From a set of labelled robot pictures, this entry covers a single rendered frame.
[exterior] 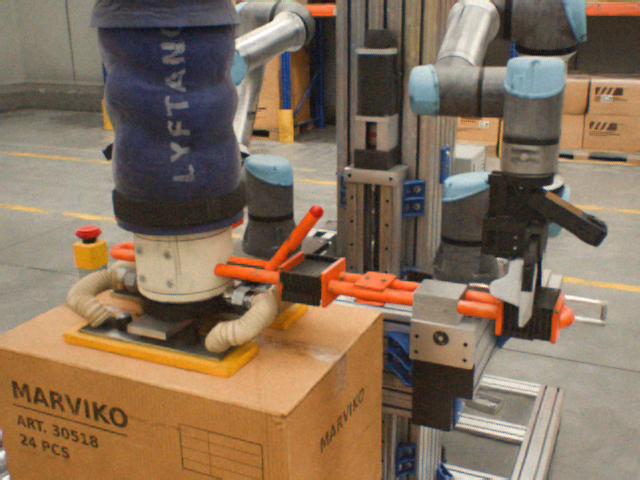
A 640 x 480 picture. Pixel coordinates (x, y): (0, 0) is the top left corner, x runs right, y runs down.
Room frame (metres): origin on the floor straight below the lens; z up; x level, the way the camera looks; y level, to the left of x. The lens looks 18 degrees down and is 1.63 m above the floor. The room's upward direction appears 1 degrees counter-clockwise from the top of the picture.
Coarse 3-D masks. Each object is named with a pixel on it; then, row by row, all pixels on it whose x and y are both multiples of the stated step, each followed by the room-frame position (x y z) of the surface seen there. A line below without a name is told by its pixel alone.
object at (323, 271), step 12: (300, 252) 1.17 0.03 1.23; (288, 264) 1.12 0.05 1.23; (300, 264) 1.14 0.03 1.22; (312, 264) 1.14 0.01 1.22; (324, 264) 1.14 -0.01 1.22; (336, 264) 1.11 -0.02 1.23; (288, 276) 1.08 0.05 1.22; (300, 276) 1.08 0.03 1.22; (312, 276) 1.07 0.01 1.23; (324, 276) 1.07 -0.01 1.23; (336, 276) 1.11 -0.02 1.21; (288, 288) 1.09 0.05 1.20; (300, 288) 1.09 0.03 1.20; (312, 288) 1.08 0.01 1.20; (324, 288) 1.07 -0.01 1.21; (288, 300) 1.09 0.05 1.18; (300, 300) 1.08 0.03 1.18; (312, 300) 1.07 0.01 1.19; (324, 300) 1.07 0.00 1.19
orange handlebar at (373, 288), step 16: (240, 224) 1.46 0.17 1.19; (112, 256) 1.26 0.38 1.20; (128, 256) 1.24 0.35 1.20; (224, 272) 1.16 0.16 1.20; (240, 272) 1.15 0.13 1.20; (256, 272) 1.13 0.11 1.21; (272, 272) 1.13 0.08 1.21; (368, 272) 1.11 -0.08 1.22; (336, 288) 1.07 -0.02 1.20; (352, 288) 1.06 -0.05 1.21; (368, 288) 1.05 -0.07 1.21; (384, 288) 1.04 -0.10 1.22; (400, 288) 1.07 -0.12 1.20; (384, 304) 1.04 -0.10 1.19; (464, 304) 0.99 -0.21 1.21; (480, 304) 0.98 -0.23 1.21; (496, 304) 1.00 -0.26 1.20; (560, 320) 0.93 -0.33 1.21
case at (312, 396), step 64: (64, 320) 1.26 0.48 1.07; (320, 320) 1.24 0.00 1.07; (0, 384) 1.16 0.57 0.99; (64, 384) 1.10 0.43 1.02; (128, 384) 1.04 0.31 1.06; (192, 384) 1.01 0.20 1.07; (256, 384) 1.01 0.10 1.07; (320, 384) 1.02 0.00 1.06; (64, 448) 1.11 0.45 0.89; (128, 448) 1.05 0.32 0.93; (192, 448) 0.99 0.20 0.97; (256, 448) 0.94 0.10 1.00; (320, 448) 1.02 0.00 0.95
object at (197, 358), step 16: (112, 320) 1.21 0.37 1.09; (128, 320) 1.16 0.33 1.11; (64, 336) 1.17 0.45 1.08; (80, 336) 1.15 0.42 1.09; (96, 336) 1.15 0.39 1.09; (112, 336) 1.14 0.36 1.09; (128, 336) 1.14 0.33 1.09; (144, 336) 1.14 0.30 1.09; (176, 336) 1.13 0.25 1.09; (192, 336) 1.10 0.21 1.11; (112, 352) 1.12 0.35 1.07; (128, 352) 1.11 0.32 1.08; (144, 352) 1.09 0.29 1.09; (160, 352) 1.09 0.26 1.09; (176, 352) 1.08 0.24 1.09; (192, 352) 1.07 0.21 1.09; (208, 352) 1.07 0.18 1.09; (224, 352) 1.07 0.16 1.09; (240, 352) 1.08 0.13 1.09; (256, 352) 1.11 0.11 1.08; (192, 368) 1.05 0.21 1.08; (208, 368) 1.04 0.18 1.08; (224, 368) 1.03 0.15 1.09
